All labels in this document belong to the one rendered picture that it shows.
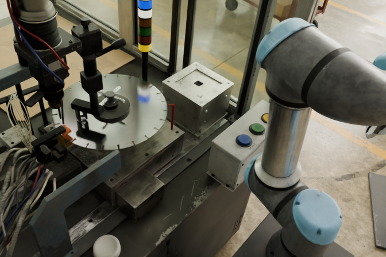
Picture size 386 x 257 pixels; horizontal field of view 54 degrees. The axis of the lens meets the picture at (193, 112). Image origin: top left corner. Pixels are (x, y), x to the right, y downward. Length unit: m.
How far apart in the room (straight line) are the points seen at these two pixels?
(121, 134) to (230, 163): 0.33
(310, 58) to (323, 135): 2.00
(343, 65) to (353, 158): 1.96
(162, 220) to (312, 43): 0.68
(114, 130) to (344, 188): 1.62
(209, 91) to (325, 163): 1.32
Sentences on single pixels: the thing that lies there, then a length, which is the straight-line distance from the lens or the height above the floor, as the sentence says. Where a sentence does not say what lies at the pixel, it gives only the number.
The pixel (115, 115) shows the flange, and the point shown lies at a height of 0.96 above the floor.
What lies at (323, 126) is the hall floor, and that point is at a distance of 2.70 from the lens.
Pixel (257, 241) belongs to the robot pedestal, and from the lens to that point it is 1.12.
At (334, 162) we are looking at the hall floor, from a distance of 2.49.
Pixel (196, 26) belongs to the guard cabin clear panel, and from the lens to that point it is 1.40.
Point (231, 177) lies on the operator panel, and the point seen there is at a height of 0.80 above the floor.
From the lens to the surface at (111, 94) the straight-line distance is 1.09.
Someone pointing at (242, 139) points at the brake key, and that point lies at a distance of 1.13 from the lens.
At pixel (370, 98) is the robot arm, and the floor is 1.35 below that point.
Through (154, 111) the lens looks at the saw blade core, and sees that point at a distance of 1.11.
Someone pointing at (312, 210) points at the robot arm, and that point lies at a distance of 0.94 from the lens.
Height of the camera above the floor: 1.70
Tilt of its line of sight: 42 degrees down
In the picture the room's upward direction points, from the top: 7 degrees clockwise
